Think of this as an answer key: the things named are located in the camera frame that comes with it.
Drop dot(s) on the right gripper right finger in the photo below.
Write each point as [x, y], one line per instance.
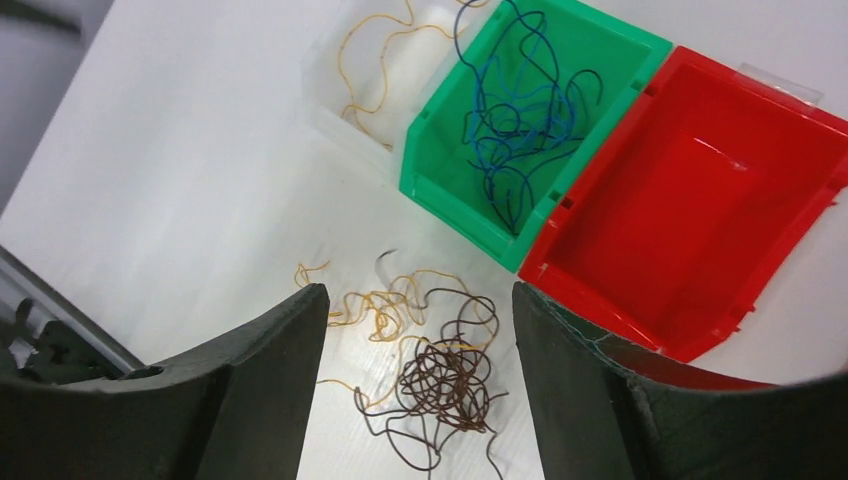
[604, 407]

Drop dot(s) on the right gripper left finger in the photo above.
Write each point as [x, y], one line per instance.
[234, 407]

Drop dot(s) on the red plastic bin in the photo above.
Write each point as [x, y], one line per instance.
[687, 210]

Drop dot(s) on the green plastic bin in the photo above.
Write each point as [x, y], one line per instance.
[519, 116]

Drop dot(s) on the clear plastic bin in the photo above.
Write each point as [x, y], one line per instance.
[371, 71]

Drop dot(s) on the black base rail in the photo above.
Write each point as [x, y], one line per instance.
[48, 340]

